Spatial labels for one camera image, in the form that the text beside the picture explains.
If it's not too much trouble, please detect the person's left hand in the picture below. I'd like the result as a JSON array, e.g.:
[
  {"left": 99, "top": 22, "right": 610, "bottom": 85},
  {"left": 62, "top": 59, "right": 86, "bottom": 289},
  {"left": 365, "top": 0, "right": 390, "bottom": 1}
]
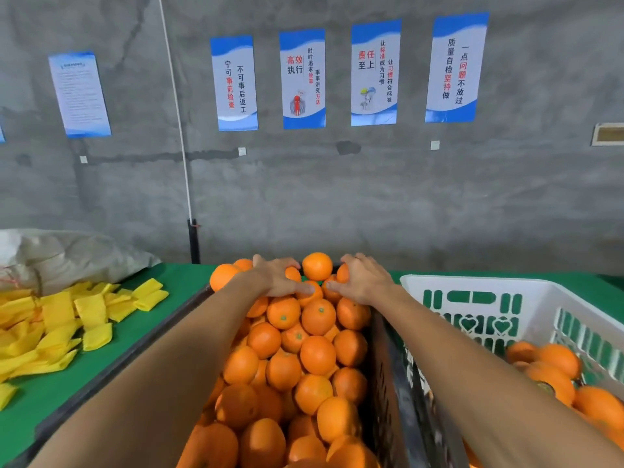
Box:
[{"left": 229, "top": 254, "right": 318, "bottom": 300}]

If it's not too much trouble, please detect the person's right hand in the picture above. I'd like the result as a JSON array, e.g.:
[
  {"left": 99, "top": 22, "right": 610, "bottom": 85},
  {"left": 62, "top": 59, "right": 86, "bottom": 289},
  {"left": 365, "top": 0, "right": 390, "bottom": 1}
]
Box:
[{"left": 322, "top": 252, "right": 396, "bottom": 308}]

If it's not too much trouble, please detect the pile of oranges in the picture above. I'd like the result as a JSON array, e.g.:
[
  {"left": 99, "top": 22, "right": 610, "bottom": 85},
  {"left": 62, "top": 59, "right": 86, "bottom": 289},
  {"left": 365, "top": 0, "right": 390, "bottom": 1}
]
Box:
[{"left": 175, "top": 251, "right": 384, "bottom": 468}]

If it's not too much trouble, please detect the white plastic crate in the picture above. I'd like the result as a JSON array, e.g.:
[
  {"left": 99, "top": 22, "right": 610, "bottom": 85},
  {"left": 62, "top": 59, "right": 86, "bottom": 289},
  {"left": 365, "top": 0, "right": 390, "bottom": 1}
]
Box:
[{"left": 400, "top": 274, "right": 624, "bottom": 468}]

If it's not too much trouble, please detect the black plastic crate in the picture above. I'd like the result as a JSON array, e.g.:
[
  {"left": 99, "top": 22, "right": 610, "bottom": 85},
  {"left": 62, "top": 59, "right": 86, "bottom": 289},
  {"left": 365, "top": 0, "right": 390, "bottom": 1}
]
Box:
[{"left": 5, "top": 258, "right": 469, "bottom": 468}]

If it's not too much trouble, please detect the heap of labelled oranges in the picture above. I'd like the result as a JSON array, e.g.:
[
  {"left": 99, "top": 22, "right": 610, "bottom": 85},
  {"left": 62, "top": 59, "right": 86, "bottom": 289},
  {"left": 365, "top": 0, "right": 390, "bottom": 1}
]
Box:
[{"left": 463, "top": 339, "right": 624, "bottom": 468}]

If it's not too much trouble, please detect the person's left forearm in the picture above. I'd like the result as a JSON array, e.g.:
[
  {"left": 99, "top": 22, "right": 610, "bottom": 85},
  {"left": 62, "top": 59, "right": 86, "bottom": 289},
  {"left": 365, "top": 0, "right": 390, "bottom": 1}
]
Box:
[{"left": 29, "top": 282, "right": 269, "bottom": 468}]

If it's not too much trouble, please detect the person's right forearm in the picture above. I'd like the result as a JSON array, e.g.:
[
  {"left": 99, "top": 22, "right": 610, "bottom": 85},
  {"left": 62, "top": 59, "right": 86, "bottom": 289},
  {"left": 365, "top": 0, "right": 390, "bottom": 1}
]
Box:
[{"left": 375, "top": 282, "right": 624, "bottom": 468}]

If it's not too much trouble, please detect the white pole with black base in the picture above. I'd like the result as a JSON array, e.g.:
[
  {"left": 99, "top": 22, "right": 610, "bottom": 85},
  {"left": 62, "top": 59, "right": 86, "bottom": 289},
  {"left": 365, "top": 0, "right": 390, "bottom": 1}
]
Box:
[{"left": 158, "top": 0, "right": 202, "bottom": 264}]

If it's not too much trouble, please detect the beige woven sack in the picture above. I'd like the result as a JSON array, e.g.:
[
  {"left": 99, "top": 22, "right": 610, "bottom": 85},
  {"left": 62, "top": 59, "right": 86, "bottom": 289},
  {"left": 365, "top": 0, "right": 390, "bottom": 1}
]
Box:
[{"left": 0, "top": 227, "right": 162, "bottom": 296}]

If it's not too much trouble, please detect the pile of yellow bags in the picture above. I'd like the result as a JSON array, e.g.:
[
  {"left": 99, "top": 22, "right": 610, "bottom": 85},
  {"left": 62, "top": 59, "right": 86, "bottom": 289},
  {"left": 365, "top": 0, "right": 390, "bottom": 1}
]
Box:
[{"left": 0, "top": 278, "right": 170, "bottom": 410}]

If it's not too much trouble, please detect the green felt table cover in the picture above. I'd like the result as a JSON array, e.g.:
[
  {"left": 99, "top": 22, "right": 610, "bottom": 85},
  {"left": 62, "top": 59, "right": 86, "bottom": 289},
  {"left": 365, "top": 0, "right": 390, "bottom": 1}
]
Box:
[{"left": 0, "top": 263, "right": 624, "bottom": 464}]

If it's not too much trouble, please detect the white notice with blue border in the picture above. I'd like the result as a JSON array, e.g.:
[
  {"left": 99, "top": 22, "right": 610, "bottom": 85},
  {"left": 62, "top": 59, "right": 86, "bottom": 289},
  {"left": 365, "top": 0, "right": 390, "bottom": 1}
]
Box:
[{"left": 47, "top": 51, "right": 112, "bottom": 139}]

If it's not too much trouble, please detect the blue white wall poster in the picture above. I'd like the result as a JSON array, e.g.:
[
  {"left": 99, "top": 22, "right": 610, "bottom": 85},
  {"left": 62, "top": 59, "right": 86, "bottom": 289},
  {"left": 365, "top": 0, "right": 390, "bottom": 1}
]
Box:
[
  {"left": 424, "top": 12, "right": 489, "bottom": 125},
  {"left": 350, "top": 20, "right": 402, "bottom": 127},
  {"left": 211, "top": 34, "right": 259, "bottom": 133},
  {"left": 279, "top": 29, "right": 328, "bottom": 129}
]

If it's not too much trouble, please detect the beige wall plate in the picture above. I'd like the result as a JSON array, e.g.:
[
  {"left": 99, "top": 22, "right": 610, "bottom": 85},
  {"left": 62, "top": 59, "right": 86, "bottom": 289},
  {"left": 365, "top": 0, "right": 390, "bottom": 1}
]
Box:
[{"left": 591, "top": 123, "right": 624, "bottom": 147}]

